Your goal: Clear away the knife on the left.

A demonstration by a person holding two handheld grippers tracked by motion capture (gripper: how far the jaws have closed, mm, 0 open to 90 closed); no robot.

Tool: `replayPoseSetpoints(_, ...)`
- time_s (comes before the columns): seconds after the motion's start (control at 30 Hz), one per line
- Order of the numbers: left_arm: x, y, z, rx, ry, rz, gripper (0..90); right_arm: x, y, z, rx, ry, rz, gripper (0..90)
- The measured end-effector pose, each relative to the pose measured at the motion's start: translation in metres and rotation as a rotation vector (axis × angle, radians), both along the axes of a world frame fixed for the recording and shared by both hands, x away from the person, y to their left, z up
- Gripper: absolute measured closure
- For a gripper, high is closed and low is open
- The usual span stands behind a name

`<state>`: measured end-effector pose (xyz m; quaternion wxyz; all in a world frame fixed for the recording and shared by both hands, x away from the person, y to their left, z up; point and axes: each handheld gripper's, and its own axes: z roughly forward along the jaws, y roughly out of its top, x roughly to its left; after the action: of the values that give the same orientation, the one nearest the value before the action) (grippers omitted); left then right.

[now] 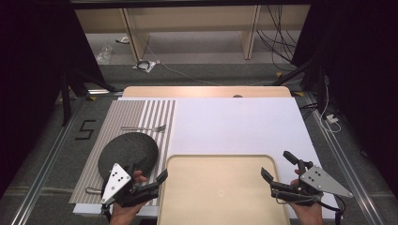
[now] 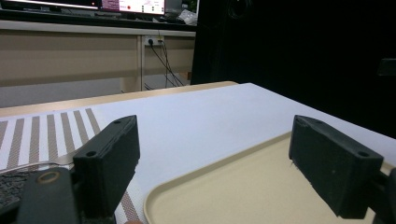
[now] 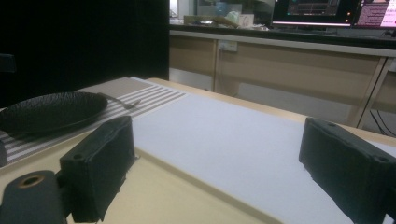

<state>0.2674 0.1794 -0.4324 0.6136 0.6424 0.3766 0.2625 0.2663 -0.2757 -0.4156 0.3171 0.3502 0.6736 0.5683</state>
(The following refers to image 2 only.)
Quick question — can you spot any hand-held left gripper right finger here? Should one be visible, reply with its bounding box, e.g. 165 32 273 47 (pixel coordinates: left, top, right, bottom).
288 114 385 220

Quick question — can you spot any beige plastic tray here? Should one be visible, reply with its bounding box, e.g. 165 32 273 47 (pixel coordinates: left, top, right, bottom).
143 130 395 224

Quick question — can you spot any beige desk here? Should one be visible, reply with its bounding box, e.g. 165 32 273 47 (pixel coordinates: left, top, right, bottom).
0 20 197 93

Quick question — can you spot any black curtain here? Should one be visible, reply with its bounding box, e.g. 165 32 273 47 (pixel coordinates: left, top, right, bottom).
190 0 396 139

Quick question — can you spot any striped woven placemat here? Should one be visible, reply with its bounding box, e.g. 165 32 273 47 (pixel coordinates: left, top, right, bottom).
0 107 148 224

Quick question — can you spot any white power outlet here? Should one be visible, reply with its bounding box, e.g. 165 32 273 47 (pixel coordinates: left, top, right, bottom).
144 35 165 47

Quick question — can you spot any black cable bundle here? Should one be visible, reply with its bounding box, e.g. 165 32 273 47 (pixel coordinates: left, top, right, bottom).
148 39 185 90

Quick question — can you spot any crumpled clear plastic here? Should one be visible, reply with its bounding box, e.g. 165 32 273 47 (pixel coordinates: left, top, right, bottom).
177 8 199 26

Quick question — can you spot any white board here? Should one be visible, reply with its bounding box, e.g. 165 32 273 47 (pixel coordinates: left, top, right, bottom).
0 82 396 188

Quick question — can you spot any silver fork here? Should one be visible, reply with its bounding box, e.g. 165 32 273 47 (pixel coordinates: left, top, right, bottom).
0 148 78 174

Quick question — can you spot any computer monitor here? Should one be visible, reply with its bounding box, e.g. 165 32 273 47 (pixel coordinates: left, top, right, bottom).
0 0 100 10
99 0 166 16

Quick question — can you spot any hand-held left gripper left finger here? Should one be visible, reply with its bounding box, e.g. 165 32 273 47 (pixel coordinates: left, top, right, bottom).
72 114 141 219

